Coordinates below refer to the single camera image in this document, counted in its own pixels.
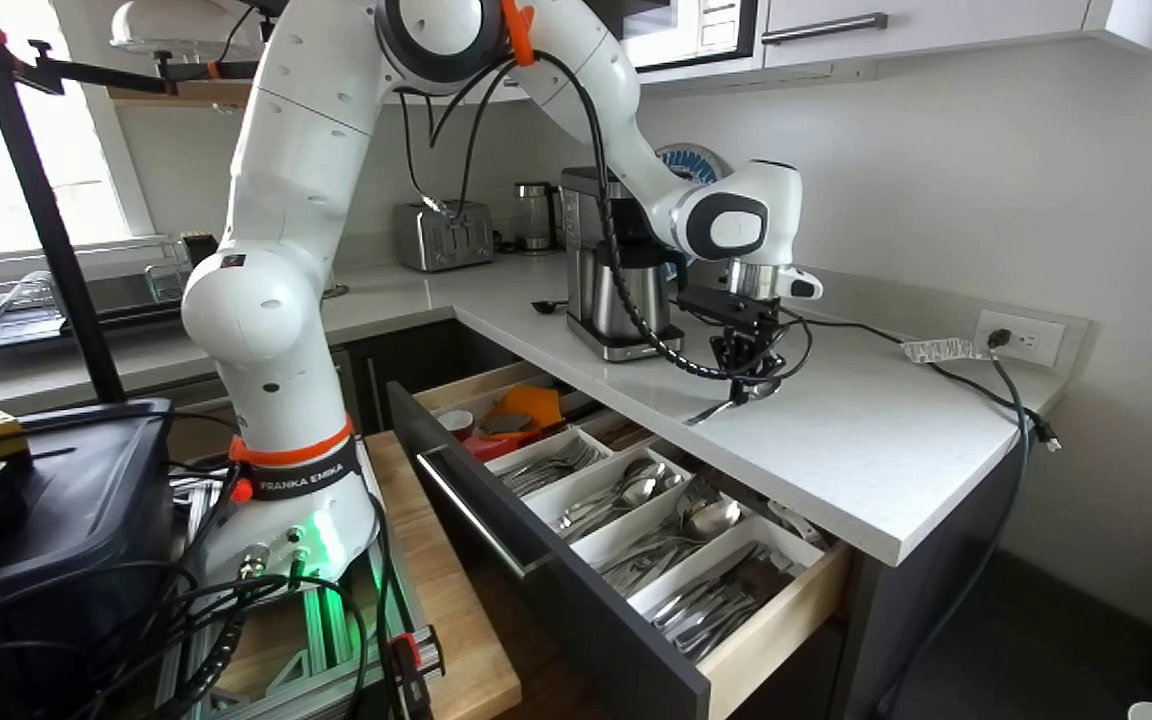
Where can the open dark kitchen drawer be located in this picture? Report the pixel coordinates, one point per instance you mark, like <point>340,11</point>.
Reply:
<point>776,665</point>

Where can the blue white woven plate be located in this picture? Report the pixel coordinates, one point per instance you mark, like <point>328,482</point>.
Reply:
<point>692,162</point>

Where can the stainless steel microwave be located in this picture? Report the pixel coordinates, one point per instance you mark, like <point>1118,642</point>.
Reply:
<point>676,32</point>

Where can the black equipment case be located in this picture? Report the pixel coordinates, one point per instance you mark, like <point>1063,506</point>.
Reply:
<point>86,539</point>

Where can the black tripod stand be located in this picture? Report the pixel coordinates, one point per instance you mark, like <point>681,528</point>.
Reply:
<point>42,202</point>

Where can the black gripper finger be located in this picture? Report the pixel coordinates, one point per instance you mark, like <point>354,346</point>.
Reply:
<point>766,384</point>
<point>741,384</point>

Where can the white cutlery tray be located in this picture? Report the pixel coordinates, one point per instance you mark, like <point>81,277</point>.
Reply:
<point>664,539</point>

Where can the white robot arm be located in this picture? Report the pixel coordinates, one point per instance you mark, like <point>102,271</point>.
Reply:
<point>255,307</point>

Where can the silver toaster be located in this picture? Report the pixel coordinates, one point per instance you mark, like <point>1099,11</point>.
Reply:
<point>442,241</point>

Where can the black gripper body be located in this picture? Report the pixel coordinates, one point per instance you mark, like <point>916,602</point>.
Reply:
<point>741,325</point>

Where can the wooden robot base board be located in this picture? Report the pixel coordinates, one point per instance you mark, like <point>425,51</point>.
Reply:
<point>476,676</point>

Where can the silver metal spoon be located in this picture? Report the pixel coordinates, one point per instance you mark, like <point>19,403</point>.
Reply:
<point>715,410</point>

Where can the black silver coffee maker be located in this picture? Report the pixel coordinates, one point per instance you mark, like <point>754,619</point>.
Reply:
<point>618,271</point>

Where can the white wall power outlet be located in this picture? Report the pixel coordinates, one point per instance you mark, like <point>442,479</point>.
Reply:
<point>1021,338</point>

